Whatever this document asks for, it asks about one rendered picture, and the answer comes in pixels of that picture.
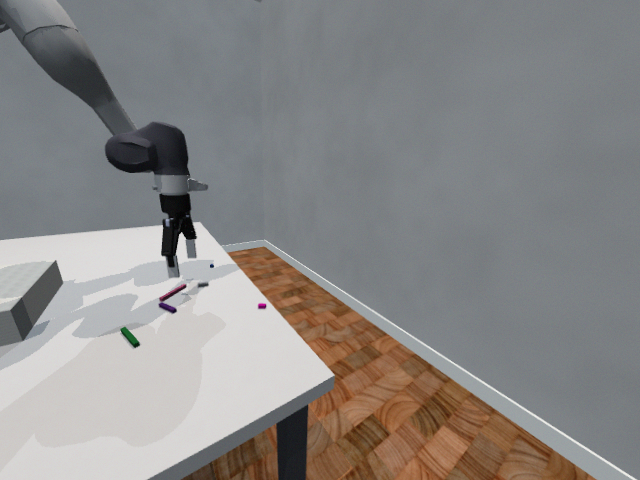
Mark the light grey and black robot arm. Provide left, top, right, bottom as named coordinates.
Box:
left=0, top=0, right=208, bottom=195

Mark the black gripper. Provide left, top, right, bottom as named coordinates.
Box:
left=159, top=193, right=197, bottom=278

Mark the purple rod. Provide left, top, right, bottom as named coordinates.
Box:
left=159, top=302, right=177, bottom=313

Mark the green rod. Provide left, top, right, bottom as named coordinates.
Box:
left=120, top=327, right=140, bottom=348

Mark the pink rod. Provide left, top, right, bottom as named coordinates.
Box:
left=159, top=284, right=187, bottom=302

